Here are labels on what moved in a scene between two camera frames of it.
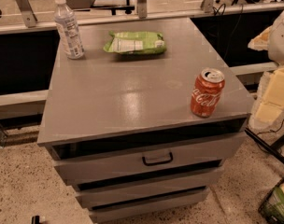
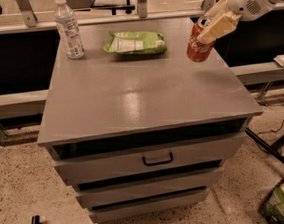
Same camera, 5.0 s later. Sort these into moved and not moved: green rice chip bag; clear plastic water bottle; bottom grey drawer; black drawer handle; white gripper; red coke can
Moved: white gripper; red coke can
Not moved: black drawer handle; bottom grey drawer; green rice chip bag; clear plastic water bottle
